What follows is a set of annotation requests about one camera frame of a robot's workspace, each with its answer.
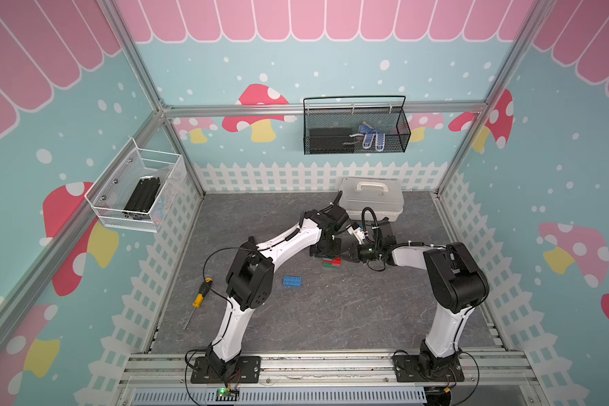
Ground green lego brick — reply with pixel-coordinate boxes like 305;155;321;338
322;262;341;269

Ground red lego brick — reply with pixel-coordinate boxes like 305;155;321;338
323;258;342;265

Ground large blue lego brick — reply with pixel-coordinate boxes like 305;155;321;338
283;276;302;288

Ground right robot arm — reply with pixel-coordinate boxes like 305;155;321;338
346;218;489;386

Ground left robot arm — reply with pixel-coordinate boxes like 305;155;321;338
204;191;348;383

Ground white plastic storage box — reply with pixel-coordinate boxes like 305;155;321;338
338;178;404;222

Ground black box in black basket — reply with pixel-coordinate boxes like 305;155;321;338
304;128;356;155

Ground blue white item in basket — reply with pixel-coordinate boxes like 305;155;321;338
349;122;386;152

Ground yellow black screwdriver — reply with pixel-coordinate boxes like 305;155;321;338
183;277;213;330

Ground green lit circuit board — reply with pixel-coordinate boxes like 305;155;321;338
216;387;240;403

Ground black device in white basket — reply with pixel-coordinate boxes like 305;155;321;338
123;177;161;220

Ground black wire mesh basket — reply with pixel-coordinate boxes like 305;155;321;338
302;95;411;155

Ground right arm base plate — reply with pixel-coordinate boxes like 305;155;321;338
392;352;465;386

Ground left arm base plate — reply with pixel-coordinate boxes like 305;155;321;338
188;356;262;385

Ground aluminium front rail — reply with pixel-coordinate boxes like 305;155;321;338
116;348;539;390

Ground white wire mesh basket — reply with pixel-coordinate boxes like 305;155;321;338
85;139;187;233

